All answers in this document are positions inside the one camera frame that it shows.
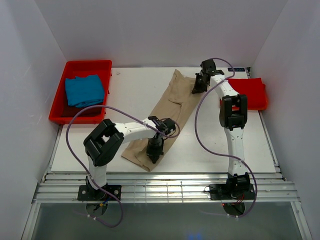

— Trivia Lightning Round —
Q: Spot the beige t shirt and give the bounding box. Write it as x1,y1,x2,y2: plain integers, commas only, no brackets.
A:
120,68,201,173

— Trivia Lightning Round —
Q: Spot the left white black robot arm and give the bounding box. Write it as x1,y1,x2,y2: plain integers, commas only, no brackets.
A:
83,116,176,200

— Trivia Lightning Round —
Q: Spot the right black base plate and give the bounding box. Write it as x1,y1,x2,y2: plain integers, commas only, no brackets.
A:
203,184,256,201

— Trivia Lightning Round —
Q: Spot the red folded t shirt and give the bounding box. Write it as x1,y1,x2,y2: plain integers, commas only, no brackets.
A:
228,78,268,111

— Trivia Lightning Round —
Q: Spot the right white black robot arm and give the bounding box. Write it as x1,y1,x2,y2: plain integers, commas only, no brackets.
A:
191,57,251,199

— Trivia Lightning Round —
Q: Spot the red plastic bin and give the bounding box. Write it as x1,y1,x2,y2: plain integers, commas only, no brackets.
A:
48,59,112,125

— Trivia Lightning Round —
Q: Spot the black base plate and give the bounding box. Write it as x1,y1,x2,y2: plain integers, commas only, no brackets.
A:
203,184,256,201
77,184,122,201

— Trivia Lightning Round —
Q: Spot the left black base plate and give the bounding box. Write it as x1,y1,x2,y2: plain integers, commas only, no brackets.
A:
77,184,122,201

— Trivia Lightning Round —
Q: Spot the blue folded t shirt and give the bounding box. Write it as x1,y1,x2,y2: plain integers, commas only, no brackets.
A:
65,75,105,108

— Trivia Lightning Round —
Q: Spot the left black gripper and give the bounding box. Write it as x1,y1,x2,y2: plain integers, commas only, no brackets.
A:
146,138,164,164

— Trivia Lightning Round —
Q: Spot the blue label sticker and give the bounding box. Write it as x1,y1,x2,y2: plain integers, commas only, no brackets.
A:
228,67,246,72

